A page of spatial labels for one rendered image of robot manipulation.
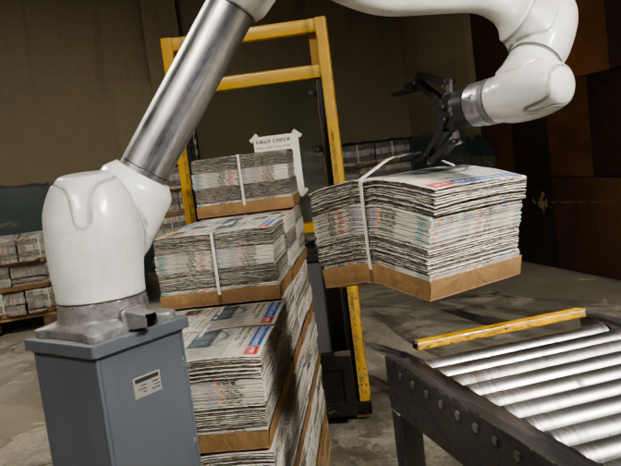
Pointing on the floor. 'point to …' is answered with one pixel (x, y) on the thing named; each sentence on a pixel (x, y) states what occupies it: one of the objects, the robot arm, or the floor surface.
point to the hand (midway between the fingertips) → (403, 124)
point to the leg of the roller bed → (407, 442)
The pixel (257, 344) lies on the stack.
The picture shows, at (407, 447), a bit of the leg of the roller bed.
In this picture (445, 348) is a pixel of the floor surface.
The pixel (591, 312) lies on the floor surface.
